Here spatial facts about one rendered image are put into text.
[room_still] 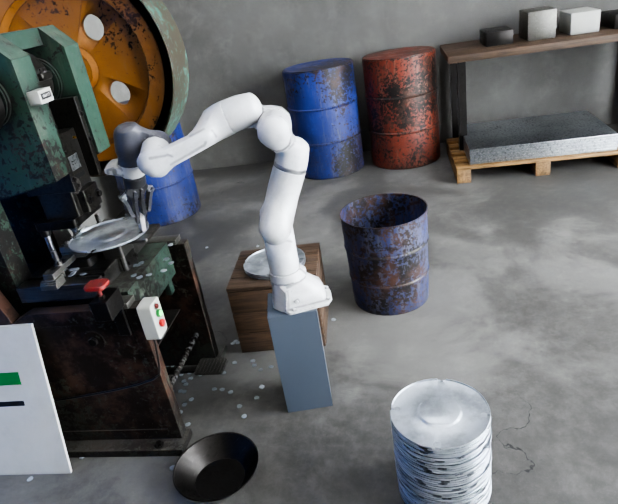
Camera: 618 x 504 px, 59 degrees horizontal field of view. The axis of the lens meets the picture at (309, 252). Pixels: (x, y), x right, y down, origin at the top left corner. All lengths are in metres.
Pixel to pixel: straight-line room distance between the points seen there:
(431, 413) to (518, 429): 0.49
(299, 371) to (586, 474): 1.01
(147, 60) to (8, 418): 1.42
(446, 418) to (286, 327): 0.66
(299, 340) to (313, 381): 0.20
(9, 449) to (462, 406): 1.67
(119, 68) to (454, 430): 1.75
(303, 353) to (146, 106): 1.12
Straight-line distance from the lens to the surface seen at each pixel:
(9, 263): 2.19
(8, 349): 2.25
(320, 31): 5.08
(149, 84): 2.26
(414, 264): 2.61
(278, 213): 1.81
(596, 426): 2.21
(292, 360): 2.10
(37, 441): 2.38
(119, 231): 2.14
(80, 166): 2.13
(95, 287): 1.83
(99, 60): 2.37
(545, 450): 2.10
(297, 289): 1.97
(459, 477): 1.74
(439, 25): 5.07
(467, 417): 1.73
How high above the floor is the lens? 1.51
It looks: 26 degrees down
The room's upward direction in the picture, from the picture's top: 10 degrees counter-clockwise
